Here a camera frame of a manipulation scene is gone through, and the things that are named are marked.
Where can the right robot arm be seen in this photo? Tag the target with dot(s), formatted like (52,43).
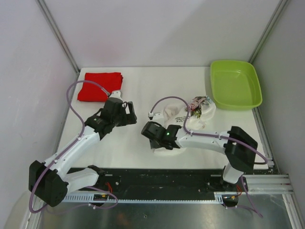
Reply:
(235,144)

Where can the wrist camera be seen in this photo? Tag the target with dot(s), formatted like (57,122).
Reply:
(156,117)
(116,94)

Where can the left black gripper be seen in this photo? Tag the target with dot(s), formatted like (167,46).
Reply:
(128,119)

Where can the aluminium frame rail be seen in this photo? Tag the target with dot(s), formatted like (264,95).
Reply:
(269,184)

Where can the white t shirt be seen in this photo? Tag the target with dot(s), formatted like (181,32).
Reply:
(198,112)

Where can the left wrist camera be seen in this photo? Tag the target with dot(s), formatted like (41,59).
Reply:
(116,94)

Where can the folded red t shirt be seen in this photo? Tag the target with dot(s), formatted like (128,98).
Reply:
(92,93)

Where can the grey slotted cable duct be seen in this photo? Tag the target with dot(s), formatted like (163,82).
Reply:
(101,197)

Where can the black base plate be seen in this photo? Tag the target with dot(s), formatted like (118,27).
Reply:
(164,183)

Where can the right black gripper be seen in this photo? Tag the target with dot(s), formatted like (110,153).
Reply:
(154,145)

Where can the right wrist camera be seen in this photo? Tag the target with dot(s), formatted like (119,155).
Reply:
(156,117)

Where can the green plastic basin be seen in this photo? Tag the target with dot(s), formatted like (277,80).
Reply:
(235,85)

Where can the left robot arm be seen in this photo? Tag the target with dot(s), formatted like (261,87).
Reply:
(51,181)

